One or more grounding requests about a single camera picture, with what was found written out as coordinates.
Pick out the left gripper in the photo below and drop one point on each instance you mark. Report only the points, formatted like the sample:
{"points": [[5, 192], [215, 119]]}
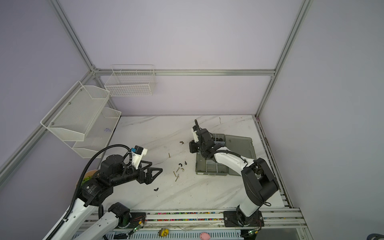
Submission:
{"points": [[148, 178]]}

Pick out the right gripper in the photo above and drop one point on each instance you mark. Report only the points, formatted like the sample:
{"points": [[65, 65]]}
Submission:
{"points": [[193, 144]]}

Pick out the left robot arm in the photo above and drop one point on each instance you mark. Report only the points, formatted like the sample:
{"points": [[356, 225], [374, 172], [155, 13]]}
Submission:
{"points": [[90, 194]]}

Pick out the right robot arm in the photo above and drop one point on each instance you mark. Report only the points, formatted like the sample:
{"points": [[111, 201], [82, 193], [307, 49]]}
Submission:
{"points": [[259, 181]]}

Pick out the yellow small object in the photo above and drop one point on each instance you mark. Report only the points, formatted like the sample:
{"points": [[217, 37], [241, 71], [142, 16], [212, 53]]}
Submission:
{"points": [[163, 232]]}

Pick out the pink small object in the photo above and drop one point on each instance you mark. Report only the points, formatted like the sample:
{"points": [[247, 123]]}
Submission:
{"points": [[205, 236]]}

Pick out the upper white mesh shelf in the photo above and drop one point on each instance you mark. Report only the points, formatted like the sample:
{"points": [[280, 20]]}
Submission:
{"points": [[72, 118]]}

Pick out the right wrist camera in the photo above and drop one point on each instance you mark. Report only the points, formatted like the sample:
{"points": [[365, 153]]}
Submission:
{"points": [[196, 137]]}

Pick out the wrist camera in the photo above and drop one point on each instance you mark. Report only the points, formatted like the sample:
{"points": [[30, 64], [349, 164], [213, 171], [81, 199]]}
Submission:
{"points": [[137, 155], [196, 137]]}

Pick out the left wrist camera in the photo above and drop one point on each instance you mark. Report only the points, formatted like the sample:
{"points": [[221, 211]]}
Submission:
{"points": [[137, 155]]}

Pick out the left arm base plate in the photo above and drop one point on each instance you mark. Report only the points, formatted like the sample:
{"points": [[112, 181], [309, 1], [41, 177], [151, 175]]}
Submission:
{"points": [[131, 220]]}

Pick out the white wire basket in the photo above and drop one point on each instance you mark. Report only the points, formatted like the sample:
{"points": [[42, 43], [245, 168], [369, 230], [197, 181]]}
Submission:
{"points": [[131, 81]]}

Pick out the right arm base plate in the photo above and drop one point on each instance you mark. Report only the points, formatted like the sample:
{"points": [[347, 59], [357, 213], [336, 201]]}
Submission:
{"points": [[238, 219]]}

